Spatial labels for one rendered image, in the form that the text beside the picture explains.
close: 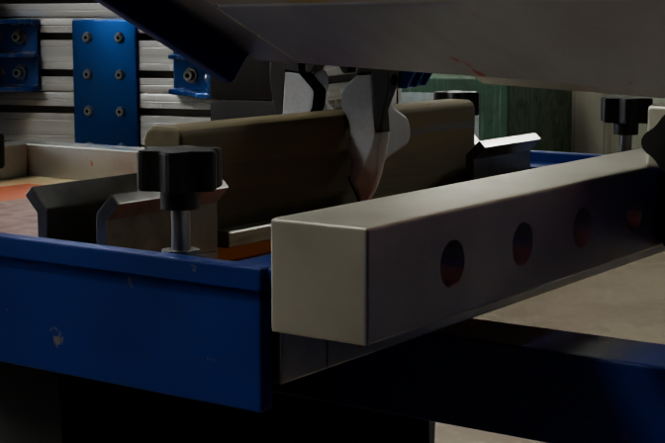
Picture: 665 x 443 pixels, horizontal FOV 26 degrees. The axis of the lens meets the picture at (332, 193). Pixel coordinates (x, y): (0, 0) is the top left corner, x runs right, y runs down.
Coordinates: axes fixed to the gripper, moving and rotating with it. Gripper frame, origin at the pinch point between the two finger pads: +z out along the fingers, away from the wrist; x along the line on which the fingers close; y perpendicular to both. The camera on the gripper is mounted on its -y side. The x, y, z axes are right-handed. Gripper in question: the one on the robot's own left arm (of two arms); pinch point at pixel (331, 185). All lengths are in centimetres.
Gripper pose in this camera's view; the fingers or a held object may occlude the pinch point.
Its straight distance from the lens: 101.6
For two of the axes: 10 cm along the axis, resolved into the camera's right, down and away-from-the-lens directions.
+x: -8.2, -0.7, 5.7
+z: 0.0, 9.9, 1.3
